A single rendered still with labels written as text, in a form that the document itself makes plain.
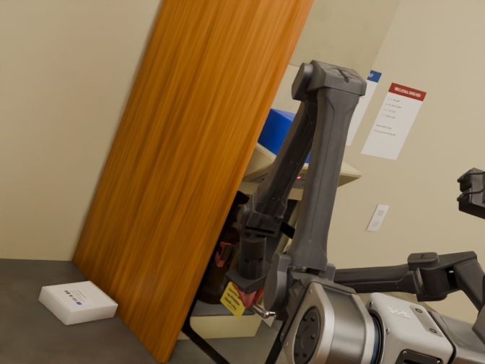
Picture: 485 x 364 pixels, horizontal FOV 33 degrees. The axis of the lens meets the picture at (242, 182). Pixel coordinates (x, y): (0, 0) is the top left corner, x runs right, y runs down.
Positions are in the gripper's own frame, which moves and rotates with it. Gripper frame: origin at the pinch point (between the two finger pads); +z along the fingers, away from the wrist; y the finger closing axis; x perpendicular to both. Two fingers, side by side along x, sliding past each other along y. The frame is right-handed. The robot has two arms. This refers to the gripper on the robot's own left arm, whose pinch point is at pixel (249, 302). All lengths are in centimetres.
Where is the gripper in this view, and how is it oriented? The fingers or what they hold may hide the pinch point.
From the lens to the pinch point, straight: 186.6
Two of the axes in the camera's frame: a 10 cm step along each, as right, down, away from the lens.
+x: 6.5, 4.4, -6.2
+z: -0.4, 8.4, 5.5
